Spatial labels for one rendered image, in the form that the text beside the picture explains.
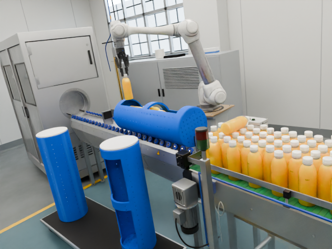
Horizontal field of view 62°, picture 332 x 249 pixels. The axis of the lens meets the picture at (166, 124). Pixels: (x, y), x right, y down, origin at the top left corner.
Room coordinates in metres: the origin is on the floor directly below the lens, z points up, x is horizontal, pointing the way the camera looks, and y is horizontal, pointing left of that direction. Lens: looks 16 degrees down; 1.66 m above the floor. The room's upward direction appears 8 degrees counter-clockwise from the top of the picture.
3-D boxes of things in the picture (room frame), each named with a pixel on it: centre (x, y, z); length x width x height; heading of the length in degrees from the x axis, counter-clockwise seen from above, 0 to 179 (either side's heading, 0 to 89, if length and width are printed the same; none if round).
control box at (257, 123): (1.77, -0.57, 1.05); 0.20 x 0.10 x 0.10; 37
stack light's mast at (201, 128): (1.23, -0.16, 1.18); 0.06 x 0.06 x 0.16
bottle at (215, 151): (1.47, -0.26, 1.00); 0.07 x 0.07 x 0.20
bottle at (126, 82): (2.39, 0.29, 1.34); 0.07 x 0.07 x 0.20
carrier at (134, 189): (1.88, 0.35, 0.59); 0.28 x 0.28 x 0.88
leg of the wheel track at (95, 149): (3.41, 0.96, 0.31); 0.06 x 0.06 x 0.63; 37
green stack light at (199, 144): (1.23, -0.16, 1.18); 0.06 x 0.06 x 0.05
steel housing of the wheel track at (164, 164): (2.59, 0.42, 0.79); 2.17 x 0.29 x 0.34; 37
